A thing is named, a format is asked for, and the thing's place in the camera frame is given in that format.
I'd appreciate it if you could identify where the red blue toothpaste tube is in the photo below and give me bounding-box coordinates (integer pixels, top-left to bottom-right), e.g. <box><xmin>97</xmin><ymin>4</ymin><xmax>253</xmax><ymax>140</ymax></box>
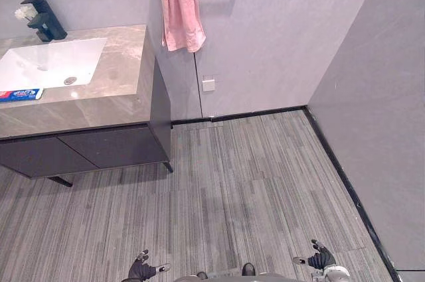
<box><xmin>0</xmin><ymin>88</ymin><xmax>44</xmax><ymax>103</ymax></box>

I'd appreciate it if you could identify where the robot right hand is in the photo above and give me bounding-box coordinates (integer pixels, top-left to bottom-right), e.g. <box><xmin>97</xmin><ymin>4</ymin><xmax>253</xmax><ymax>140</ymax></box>
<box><xmin>292</xmin><ymin>239</ymin><xmax>336</xmax><ymax>271</ymax></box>

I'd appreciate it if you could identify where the black baseboard strip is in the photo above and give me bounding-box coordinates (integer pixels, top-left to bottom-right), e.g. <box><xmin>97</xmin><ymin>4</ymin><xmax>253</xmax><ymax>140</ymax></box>
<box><xmin>303</xmin><ymin>105</ymin><xmax>401</xmax><ymax>282</ymax></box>
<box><xmin>171</xmin><ymin>106</ymin><xmax>308</xmax><ymax>126</ymax></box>

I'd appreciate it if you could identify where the dark vanity cabinet marble top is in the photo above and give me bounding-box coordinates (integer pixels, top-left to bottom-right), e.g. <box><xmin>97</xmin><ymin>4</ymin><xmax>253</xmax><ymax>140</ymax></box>
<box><xmin>0</xmin><ymin>24</ymin><xmax>174</xmax><ymax>188</ymax></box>

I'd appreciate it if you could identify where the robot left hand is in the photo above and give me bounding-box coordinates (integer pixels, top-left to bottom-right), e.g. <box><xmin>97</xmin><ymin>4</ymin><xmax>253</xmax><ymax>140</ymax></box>
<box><xmin>127</xmin><ymin>249</ymin><xmax>171</xmax><ymax>281</ymax></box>

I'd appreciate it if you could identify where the pink hanging towel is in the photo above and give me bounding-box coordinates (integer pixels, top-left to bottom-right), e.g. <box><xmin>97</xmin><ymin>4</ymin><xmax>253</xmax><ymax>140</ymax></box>
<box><xmin>156</xmin><ymin>0</ymin><xmax>207</xmax><ymax>53</ymax></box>

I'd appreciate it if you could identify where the white rectangular sink basin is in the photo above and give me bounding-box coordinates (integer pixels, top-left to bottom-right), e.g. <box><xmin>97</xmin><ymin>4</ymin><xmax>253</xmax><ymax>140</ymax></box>
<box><xmin>0</xmin><ymin>37</ymin><xmax>108</xmax><ymax>90</ymax></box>

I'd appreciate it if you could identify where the black basin faucet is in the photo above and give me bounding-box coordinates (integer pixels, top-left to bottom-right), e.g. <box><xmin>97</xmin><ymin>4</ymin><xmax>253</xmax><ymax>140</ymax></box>
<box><xmin>20</xmin><ymin>0</ymin><xmax>68</xmax><ymax>42</ymax></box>

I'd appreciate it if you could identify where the dark cabinet door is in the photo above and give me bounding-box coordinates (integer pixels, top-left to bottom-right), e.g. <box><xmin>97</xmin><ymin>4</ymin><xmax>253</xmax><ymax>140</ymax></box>
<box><xmin>0</xmin><ymin>135</ymin><xmax>99</xmax><ymax>179</ymax></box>
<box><xmin>56</xmin><ymin>125</ymin><xmax>170</xmax><ymax>169</ymax></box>

